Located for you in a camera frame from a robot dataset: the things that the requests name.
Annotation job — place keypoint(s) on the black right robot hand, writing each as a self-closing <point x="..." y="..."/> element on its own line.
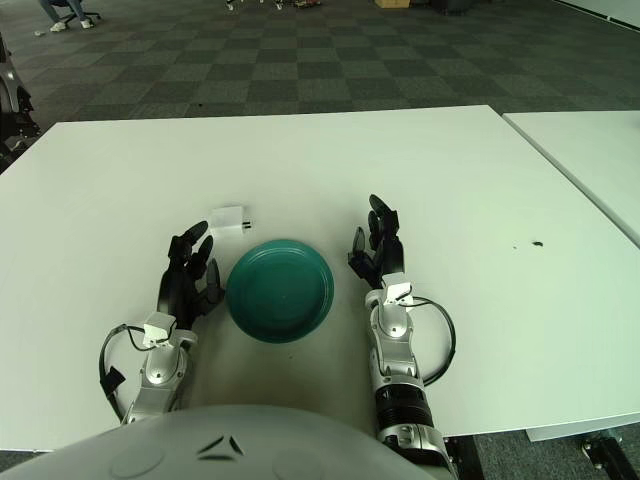
<point x="387" y="255"/>

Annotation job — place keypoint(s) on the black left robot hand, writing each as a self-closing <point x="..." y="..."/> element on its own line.
<point x="180" y="285"/>

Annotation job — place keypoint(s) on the white charger block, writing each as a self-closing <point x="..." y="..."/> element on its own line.
<point x="225" y="217"/>

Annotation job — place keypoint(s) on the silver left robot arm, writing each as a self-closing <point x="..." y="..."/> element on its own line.
<point x="160" y="370"/>

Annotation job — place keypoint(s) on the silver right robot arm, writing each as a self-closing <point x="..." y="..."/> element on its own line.
<point x="400" y="360"/>

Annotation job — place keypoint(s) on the green round plate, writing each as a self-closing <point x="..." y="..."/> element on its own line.
<point x="280" y="290"/>

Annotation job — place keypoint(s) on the silver robot torso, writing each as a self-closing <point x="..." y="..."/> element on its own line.
<point x="200" y="450"/>

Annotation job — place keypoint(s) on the brown cardboard box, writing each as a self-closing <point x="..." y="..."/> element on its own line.
<point x="392" y="3"/>

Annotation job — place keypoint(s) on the seated person legs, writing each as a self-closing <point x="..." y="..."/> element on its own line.
<point x="75" y="10"/>

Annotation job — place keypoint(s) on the black table leg frame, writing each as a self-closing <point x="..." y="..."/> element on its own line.
<point x="607" y="450"/>

